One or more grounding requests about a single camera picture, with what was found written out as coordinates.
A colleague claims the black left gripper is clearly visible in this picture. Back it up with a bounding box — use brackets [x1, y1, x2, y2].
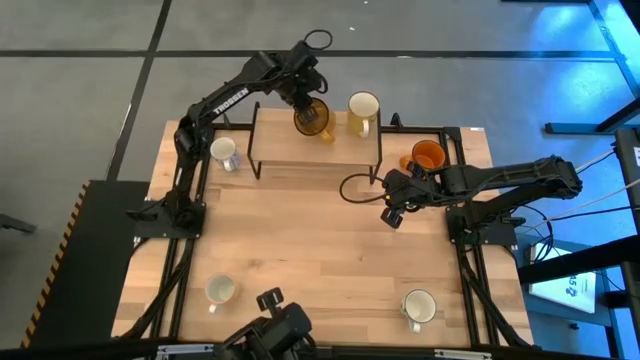
[284, 58, 330, 126]

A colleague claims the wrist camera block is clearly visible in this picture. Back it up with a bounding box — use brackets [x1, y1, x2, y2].
[292, 40, 320, 65]
[379, 205, 405, 230]

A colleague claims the grey floor foot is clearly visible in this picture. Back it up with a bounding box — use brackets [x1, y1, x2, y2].
[0, 213, 39, 235]

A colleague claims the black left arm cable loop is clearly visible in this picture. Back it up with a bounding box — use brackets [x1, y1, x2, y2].
[303, 28, 335, 52]

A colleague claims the bright orange mug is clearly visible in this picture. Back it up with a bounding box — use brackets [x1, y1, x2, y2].
[398, 139, 447, 172]

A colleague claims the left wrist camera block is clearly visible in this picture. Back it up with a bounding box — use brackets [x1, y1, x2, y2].
[292, 40, 320, 65]

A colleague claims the white mug with yellow dots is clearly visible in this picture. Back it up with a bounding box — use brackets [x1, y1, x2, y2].
[204, 272, 240, 315]

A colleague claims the black equipment box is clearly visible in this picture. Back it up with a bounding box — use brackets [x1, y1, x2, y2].
[613, 127, 640, 214]

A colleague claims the long white cable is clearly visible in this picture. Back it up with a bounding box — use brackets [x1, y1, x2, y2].
[519, 177, 640, 229]

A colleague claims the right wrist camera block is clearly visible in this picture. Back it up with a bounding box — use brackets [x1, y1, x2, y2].
[379, 205, 405, 230]

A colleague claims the black metal stand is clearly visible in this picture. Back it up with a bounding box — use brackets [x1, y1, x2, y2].
[517, 234, 640, 360]

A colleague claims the wooden shelf with black legs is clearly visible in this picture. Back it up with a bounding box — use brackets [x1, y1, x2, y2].
[247, 101, 384, 185]

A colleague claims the yellow mug with dark rim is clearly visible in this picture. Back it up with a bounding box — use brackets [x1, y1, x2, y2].
[346, 90, 382, 140]

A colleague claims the black desk frame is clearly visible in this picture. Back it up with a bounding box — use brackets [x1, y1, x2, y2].
[501, 0, 640, 135]

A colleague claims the black cable bundle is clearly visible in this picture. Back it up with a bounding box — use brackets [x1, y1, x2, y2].
[514, 202, 640, 264]

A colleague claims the navy floral mug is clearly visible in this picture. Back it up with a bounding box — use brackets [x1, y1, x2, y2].
[399, 288, 438, 335]

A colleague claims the black mat with yellow stripes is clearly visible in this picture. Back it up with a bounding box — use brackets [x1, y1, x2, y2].
[19, 179, 151, 349]

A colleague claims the white printed board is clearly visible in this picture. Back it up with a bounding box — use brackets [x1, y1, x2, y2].
[528, 243, 599, 315]

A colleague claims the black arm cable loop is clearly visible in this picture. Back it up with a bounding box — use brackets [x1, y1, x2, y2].
[303, 28, 335, 52]
[338, 172, 389, 205]

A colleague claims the amber orange mug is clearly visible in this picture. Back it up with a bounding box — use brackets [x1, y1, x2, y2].
[293, 97, 337, 145]

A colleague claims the black right arm cable loop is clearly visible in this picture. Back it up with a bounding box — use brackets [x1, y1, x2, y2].
[338, 172, 389, 205]

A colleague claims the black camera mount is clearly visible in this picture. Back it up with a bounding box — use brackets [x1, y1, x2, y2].
[214, 302, 319, 360]

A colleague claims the black aluminium table frame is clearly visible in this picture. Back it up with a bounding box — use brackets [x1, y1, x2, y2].
[112, 113, 539, 360]

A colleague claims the short white cable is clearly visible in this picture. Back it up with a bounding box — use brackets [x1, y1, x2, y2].
[574, 147, 618, 175]

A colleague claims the white mug with blue pattern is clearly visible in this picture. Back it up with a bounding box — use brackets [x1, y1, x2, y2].
[209, 136, 244, 173]

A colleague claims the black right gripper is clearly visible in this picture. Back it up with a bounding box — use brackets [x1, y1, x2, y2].
[381, 160, 442, 212]

